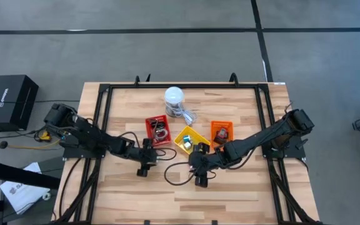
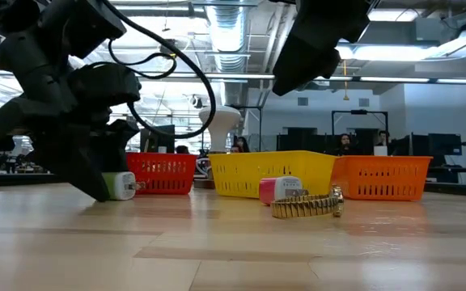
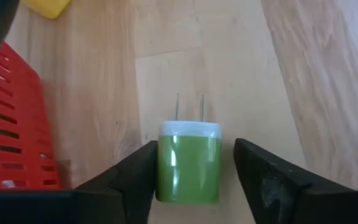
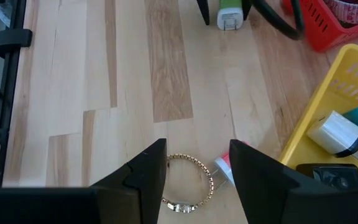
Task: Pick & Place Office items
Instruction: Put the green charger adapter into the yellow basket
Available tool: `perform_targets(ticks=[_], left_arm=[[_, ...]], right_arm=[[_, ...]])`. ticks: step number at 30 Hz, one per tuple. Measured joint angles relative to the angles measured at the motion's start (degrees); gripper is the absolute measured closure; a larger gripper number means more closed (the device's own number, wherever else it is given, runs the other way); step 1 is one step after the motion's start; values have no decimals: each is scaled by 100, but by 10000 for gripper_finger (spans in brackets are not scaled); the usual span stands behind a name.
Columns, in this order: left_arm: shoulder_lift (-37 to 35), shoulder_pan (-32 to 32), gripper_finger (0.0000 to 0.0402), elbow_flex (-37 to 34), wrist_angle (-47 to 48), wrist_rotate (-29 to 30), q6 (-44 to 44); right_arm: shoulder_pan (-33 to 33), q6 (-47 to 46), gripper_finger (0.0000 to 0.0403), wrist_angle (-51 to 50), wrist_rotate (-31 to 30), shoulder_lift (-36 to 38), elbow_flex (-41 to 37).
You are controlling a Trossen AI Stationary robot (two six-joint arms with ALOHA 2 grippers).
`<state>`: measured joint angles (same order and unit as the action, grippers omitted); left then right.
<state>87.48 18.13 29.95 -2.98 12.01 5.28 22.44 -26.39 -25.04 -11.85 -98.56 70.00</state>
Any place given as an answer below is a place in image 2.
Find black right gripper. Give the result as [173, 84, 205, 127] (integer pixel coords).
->
[271, 0, 372, 97]

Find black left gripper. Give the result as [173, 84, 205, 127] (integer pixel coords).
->
[0, 61, 142, 203]

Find black monitor on arm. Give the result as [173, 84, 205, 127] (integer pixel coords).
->
[390, 133, 466, 171]

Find black monitor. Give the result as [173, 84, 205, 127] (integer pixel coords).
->
[139, 124, 176, 154]

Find red plastic basket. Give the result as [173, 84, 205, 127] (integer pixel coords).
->
[125, 152, 198, 196]

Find long ceiling light bar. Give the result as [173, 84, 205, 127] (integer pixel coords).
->
[0, 70, 466, 85]

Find white mushroom-shaped lamp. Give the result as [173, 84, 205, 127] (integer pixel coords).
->
[198, 105, 243, 154]

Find yellow plastic basket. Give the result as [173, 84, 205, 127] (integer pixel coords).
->
[208, 150, 338, 200]

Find pink and white charger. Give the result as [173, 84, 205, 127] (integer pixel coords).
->
[258, 175, 310, 206]

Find orange plastic basket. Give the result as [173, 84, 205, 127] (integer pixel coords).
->
[332, 155, 433, 202]

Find black metal frame stand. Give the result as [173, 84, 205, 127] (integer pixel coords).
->
[331, 109, 390, 147]

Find silver slanted air duct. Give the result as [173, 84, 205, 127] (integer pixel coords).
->
[336, 40, 436, 64]

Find silver corrugated air duct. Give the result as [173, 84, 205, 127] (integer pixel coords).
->
[205, 0, 251, 74]

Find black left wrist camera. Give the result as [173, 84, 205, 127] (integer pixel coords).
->
[40, 0, 128, 60]

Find black hanging cable reel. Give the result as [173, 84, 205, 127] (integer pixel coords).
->
[163, 38, 179, 56]

